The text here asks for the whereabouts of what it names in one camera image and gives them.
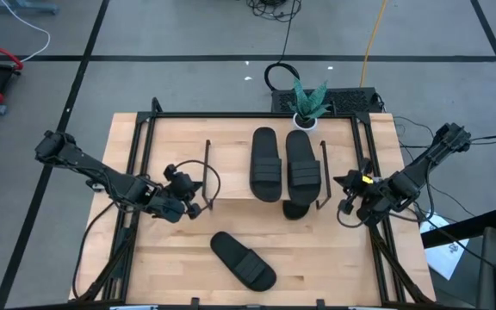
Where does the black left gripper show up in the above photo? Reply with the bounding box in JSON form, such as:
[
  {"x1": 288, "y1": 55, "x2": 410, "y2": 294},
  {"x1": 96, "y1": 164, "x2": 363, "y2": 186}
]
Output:
[{"x1": 163, "y1": 163, "x2": 205, "y2": 220}]

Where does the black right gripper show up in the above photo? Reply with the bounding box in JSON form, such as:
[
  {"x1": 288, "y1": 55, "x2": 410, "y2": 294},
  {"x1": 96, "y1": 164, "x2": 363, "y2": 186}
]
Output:
[{"x1": 332, "y1": 158, "x2": 377, "y2": 216}]

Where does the black foam slide sandal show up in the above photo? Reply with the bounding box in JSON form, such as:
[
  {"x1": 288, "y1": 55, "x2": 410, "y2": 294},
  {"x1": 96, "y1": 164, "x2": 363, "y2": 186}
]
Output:
[
  {"x1": 209, "y1": 231, "x2": 278, "y2": 293},
  {"x1": 285, "y1": 129, "x2": 322, "y2": 208},
  {"x1": 282, "y1": 199, "x2": 312, "y2": 221},
  {"x1": 250, "y1": 126, "x2": 283, "y2": 203}
]

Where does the black perforated metal box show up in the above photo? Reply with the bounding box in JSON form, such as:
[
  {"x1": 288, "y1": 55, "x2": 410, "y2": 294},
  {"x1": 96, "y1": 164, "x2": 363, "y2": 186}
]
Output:
[{"x1": 270, "y1": 87, "x2": 383, "y2": 115}]

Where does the snake plant in white pot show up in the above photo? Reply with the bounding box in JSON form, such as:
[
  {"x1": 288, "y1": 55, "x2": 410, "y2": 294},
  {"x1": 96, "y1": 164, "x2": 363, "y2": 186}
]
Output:
[{"x1": 286, "y1": 77, "x2": 332, "y2": 133}]

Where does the white paper sheet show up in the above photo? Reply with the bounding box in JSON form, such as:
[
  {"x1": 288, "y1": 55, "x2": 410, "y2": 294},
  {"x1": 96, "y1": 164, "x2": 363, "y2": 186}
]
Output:
[{"x1": 418, "y1": 208, "x2": 469, "y2": 281}]

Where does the black beam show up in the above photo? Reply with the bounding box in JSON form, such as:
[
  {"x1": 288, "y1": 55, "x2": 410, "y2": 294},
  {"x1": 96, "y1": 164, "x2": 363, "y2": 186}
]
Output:
[{"x1": 419, "y1": 208, "x2": 496, "y2": 250}]

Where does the grey floor base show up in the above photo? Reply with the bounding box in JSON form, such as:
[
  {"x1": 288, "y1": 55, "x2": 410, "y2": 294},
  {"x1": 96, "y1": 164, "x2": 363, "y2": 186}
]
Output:
[{"x1": 0, "y1": 0, "x2": 59, "y2": 16}]

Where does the black looped camera cable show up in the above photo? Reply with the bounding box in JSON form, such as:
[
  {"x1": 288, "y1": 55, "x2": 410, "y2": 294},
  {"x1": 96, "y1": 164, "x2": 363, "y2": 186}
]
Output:
[
  {"x1": 174, "y1": 158, "x2": 222, "y2": 212},
  {"x1": 336, "y1": 208, "x2": 376, "y2": 229}
]

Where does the wooden shelf with black frame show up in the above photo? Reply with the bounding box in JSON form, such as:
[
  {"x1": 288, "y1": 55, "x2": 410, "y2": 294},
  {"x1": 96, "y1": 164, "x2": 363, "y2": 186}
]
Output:
[{"x1": 201, "y1": 138, "x2": 333, "y2": 212}]

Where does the black metal table frame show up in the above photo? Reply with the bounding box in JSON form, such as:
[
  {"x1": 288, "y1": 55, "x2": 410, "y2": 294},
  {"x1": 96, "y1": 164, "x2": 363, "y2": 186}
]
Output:
[{"x1": 69, "y1": 96, "x2": 437, "y2": 307}]

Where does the black power cable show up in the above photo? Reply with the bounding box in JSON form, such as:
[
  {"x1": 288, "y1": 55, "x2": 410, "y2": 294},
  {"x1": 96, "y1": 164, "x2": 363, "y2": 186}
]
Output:
[{"x1": 71, "y1": 200, "x2": 118, "y2": 301}]

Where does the black coiled cable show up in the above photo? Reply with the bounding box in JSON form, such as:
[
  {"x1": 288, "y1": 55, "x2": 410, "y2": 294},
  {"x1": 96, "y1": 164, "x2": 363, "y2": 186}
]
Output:
[{"x1": 263, "y1": 0, "x2": 303, "y2": 92}]

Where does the yellow cable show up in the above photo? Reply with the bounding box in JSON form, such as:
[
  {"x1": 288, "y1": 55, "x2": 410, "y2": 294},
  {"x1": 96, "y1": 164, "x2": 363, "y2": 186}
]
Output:
[{"x1": 358, "y1": 0, "x2": 389, "y2": 89}]

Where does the tangled black cable bundle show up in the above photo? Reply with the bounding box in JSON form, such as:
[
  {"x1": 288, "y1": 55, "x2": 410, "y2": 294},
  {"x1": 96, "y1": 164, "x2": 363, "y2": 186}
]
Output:
[{"x1": 246, "y1": 0, "x2": 303, "y2": 22}]

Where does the white cable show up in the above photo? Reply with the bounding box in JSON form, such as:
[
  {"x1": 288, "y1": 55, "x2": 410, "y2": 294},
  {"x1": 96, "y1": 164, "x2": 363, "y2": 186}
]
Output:
[{"x1": 0, "y1": 0, "x2": 52, "y2": 64}]

